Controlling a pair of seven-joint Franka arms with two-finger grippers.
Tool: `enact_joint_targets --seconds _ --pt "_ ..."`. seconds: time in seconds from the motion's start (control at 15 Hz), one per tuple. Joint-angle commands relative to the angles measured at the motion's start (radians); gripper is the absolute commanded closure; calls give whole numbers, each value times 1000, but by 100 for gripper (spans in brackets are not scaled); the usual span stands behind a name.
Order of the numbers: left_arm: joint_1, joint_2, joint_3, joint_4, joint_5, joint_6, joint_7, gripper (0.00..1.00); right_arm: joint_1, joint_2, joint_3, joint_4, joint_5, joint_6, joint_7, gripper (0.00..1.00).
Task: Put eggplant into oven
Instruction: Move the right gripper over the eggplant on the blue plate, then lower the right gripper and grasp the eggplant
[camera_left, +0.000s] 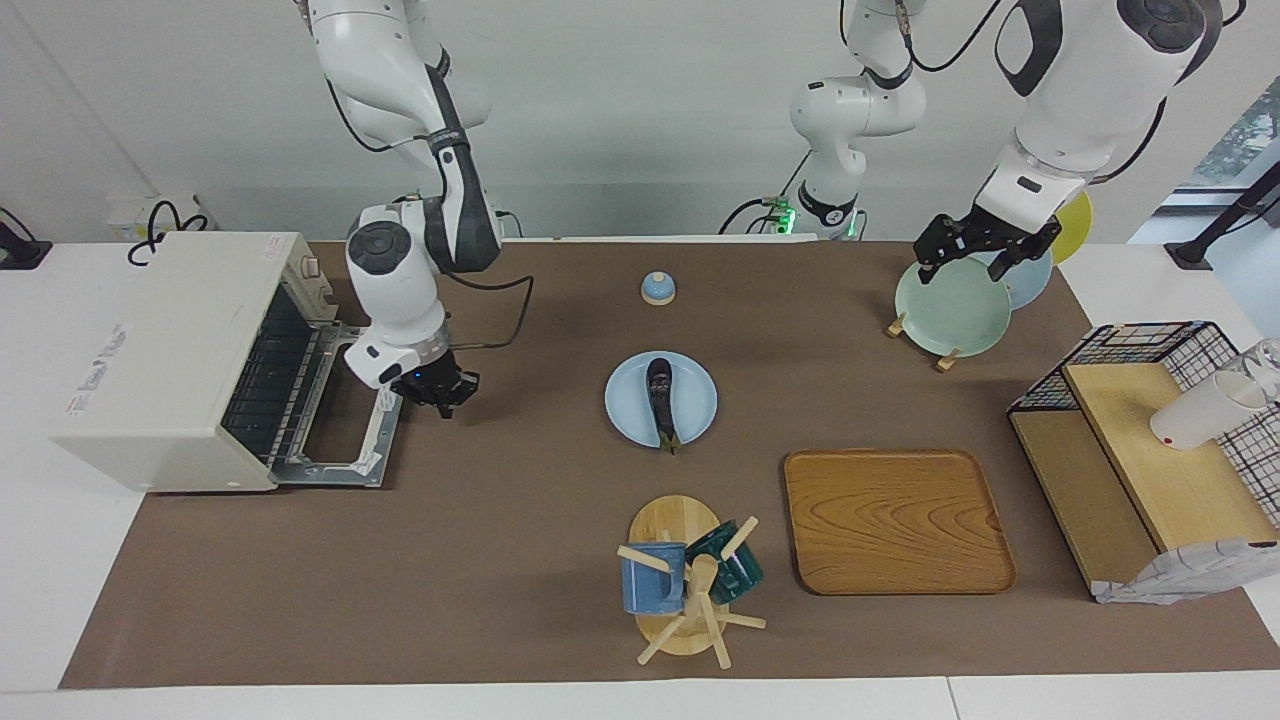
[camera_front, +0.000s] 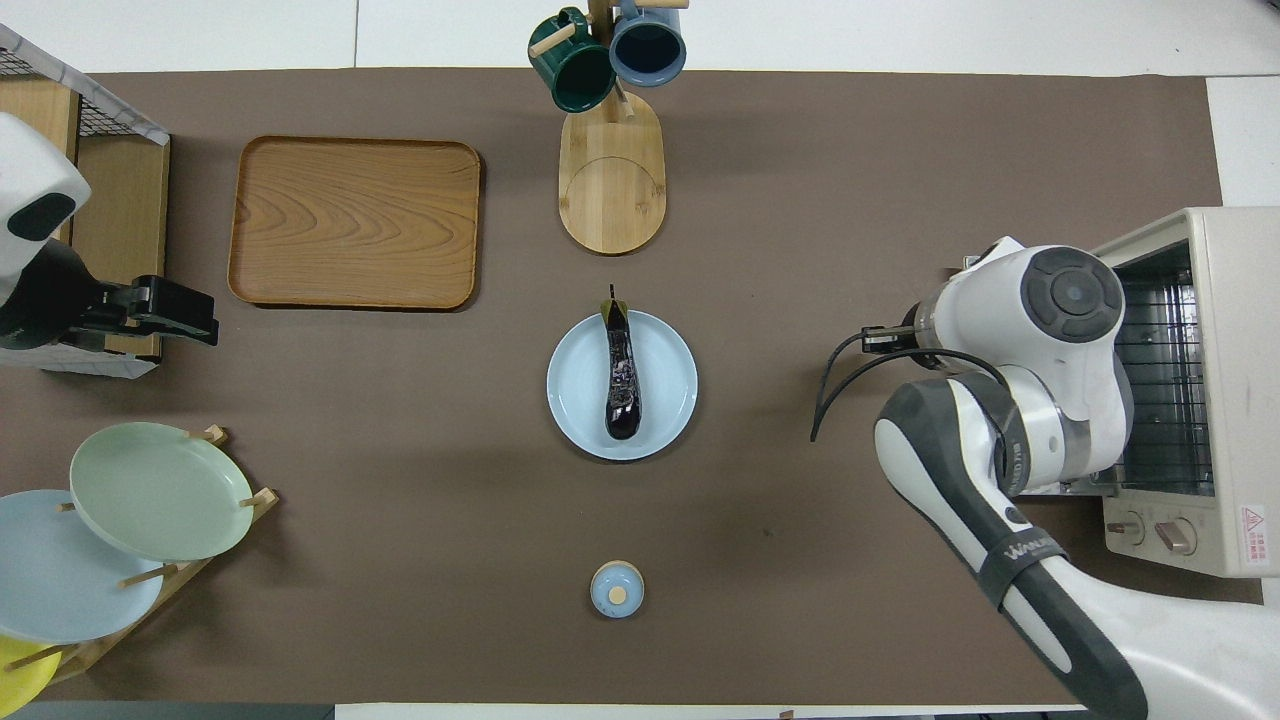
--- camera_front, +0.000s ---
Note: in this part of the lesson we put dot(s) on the dark green mug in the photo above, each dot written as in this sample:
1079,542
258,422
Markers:
578,75

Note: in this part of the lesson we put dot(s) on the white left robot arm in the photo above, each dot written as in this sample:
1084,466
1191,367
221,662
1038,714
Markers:
30,170

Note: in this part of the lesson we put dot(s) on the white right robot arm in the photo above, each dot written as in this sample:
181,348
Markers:
1050,400

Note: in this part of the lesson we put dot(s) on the cream toaster oven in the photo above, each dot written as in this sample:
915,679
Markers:
1240,300

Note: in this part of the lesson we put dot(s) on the dark purple eggplant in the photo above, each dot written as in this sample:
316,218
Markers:
622,390

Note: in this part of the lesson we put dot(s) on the pale green plate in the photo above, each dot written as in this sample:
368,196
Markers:
160,490

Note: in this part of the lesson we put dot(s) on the racked light blue plate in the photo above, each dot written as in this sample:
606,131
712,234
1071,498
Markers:
60,590

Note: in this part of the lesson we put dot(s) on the blue mug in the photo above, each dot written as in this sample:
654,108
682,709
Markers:
648,50

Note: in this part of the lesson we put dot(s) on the wooden serving tray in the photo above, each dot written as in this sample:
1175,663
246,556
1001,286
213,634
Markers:
350,220

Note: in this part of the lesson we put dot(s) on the wooden two-tier shelf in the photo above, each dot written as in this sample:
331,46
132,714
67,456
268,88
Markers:
125,210

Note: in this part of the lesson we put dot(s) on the wooden plate rack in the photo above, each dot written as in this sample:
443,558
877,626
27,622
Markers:
262,497

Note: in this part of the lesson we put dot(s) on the yellow plate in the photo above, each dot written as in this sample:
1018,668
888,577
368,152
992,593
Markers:
20,685

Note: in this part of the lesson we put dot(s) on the wooden mug tree stand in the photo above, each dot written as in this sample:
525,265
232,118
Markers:
612,190

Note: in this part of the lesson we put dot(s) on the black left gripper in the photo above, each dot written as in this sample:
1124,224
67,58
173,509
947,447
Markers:
48,298

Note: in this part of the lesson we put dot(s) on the brown table mat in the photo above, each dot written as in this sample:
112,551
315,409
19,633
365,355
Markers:
800,200

